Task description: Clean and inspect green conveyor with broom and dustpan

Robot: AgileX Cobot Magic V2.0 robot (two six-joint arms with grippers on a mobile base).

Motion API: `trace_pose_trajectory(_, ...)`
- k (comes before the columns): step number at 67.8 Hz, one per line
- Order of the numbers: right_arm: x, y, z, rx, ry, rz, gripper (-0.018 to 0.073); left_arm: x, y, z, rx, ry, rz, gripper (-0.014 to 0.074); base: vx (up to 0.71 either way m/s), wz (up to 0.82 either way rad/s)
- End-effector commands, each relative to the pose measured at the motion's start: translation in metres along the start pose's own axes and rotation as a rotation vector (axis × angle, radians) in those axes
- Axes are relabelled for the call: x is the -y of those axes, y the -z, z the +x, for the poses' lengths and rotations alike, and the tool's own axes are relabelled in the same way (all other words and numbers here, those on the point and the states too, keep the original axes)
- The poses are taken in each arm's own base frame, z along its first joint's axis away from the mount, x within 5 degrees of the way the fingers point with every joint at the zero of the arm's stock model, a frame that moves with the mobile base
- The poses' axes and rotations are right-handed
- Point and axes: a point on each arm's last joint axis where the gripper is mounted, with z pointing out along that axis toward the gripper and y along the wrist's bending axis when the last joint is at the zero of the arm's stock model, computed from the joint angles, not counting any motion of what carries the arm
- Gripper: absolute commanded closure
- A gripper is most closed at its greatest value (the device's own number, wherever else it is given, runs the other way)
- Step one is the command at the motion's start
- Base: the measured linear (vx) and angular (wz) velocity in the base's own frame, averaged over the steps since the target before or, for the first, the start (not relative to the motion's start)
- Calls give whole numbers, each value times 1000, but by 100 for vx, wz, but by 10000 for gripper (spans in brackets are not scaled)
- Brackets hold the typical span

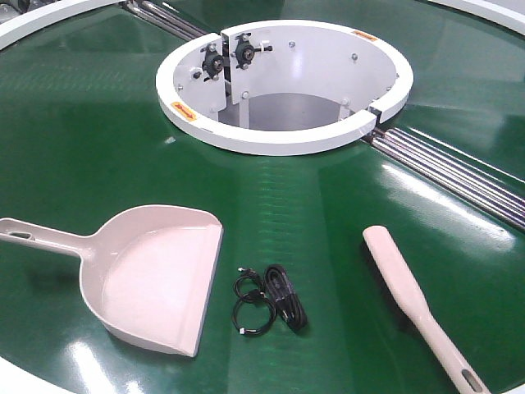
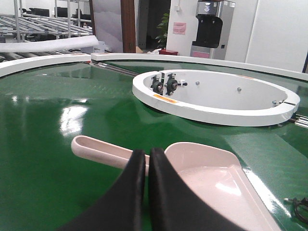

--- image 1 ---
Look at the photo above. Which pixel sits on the pink plastic dustpan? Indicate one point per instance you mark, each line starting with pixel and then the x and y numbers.
pixel 146 273

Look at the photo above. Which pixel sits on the white central ring housing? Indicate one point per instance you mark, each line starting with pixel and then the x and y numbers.
pixel 366 78

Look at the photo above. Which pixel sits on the pink hand brush black bristles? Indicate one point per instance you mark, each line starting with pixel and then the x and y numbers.
pixel 409 297

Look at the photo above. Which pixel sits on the right steel roller set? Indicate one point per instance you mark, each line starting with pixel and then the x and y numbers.
pixel 463 179

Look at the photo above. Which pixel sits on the upper left steel rollers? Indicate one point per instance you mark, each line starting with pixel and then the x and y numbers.
pixel 164 18

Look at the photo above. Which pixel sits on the white rim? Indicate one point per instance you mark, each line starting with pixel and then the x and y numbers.
pixel 23 25
pixel 508 14

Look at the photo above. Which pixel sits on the white outer rim right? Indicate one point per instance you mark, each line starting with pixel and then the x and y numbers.
pixel 508 14

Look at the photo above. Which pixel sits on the left black bearing mount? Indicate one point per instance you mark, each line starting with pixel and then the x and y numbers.
pixel 213 62

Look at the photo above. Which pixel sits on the black bearing mount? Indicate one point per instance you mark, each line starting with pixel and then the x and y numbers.
pixel 245 51
pixel 213 62

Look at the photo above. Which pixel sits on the white outer rim left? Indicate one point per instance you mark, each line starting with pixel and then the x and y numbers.
pixel 23 25

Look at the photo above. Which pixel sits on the right black bearing mount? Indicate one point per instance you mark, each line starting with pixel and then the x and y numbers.
pixel 245 51

